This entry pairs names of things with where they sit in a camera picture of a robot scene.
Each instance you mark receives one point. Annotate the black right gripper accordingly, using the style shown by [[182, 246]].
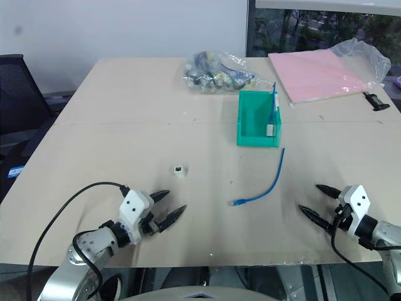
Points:
[[342, 221]]

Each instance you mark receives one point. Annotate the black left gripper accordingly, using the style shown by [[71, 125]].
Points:
[[150, 224]]

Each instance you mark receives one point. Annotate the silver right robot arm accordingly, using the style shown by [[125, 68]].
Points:
[[387, 233]]

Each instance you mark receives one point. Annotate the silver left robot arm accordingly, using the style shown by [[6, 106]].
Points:
[[94, 243]]

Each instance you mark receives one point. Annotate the small white connector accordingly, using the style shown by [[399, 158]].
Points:
[[179, 172]]

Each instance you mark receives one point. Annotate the green plastic bin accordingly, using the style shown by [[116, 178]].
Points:
[[250, 125]]

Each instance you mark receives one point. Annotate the small black clip device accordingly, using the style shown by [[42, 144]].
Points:
[[377, 102]]

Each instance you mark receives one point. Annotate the pink paper stack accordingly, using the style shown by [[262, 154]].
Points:
[[316, 75]]

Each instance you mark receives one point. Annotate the small purple object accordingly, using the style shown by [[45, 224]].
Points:
[[398, 81]]

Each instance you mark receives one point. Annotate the clear empty plastic bag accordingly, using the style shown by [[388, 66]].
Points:
[[372, 59]]

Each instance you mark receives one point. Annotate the blue label sticker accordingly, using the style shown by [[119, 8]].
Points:
[[16, 172]]

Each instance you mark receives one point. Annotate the dark framed window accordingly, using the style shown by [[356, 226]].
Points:
[[313, 31]]

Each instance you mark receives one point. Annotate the black office chair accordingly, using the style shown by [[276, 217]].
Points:
[[18, 103]]

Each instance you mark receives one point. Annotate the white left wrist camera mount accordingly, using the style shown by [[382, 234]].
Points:
[[134, 203]]

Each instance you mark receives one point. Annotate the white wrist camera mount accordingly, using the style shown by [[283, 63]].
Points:
[[357, 200], [134, 203]]

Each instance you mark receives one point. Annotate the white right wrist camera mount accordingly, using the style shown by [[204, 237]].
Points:
[[357, 200]]

